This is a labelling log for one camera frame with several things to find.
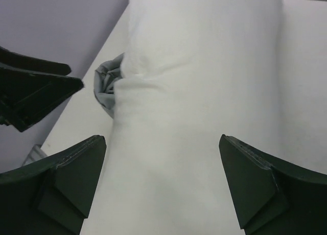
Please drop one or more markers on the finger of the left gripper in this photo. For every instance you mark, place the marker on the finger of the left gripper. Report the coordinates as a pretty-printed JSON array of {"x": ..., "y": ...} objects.
[
  {"x": 28, "y": 97},
  {"x": 20, "y": 61}
]

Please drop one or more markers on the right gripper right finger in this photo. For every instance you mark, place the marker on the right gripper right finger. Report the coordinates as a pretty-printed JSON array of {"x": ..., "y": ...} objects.
[{"x": 271, "y": 195}]

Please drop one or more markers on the white pillow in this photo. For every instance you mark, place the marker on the white pillow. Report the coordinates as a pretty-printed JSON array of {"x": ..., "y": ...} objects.
[{"x": 192, "y": 71}]

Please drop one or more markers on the grey pillowcase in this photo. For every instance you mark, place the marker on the grey pillowcase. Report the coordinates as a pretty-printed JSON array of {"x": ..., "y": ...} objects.
[{"x": 105, "y": 77}]

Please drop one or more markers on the aluminium front rail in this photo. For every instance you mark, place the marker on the aluminium front rail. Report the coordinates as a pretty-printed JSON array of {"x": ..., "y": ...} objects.
[{"x": 35, "y": 154}]

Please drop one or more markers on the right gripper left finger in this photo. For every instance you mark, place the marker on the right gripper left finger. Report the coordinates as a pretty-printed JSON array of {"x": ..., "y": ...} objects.
[{"x": 53, "y": 195}]

